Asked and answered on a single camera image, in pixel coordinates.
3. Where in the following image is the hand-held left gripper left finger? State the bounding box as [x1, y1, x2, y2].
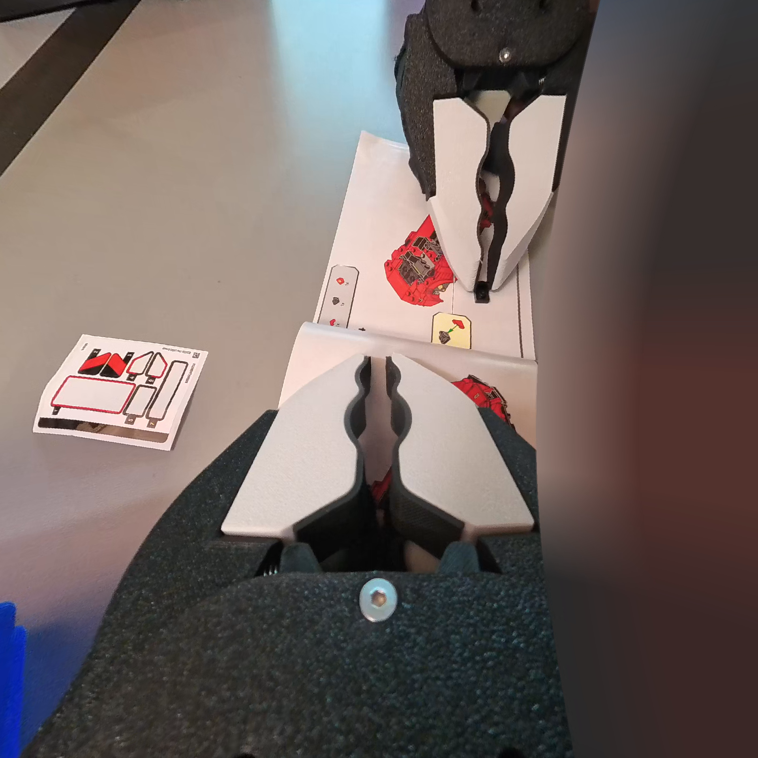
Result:
[221, 354, 372, 544]

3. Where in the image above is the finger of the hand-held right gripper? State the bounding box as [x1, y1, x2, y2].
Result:
[487, 92, 568, 291]
[428, 89, 511, 291]

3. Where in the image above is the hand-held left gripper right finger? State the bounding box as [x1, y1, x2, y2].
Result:
[385, 352, 537, 544]

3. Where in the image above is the lego instruction booklet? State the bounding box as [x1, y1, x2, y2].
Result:
[278, 131, 538, 451]

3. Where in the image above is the lego sticker sheet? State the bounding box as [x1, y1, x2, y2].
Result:
[32, 334, 209, 452]

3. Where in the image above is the blue plastic bin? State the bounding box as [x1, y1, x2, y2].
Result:
[0, 601, 28, 758]

